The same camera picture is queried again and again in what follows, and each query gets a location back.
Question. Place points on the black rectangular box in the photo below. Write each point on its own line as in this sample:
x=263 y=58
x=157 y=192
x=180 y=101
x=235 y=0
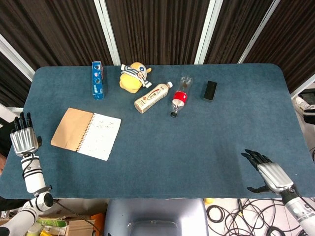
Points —
x=210 y=90

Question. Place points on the clear bottle with red label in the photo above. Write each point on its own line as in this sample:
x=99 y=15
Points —
x=180 y=97

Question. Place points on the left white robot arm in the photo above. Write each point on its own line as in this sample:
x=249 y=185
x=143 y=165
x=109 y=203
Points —
x=32 y=177

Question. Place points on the beige milk tea bottle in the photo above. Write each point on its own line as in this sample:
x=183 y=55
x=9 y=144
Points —
x=152 y=97

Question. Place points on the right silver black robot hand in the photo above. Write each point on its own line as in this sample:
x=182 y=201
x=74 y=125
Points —
x=272 y=173

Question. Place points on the white sneaker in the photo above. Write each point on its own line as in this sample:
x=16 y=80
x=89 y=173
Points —
x=304 y=105

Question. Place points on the cardboard box with clutter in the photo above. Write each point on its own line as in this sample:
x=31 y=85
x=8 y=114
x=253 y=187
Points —
x=61 y=225

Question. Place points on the spiral notebook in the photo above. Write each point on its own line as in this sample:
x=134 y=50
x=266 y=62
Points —
x=86 y=132

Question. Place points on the yellow plush toy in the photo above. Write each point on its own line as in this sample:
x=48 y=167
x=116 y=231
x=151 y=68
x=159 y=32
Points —
x=134 y=77

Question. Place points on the blue cookie box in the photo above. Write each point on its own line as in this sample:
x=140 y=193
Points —
x=98 y=79

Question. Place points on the blue table cloth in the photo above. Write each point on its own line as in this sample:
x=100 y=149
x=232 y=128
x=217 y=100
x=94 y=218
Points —
x=172 y=152

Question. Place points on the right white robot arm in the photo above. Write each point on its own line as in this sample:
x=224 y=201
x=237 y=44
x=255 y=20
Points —
x=299 y=209

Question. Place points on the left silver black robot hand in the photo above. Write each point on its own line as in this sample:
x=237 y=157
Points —
x=23 y=138

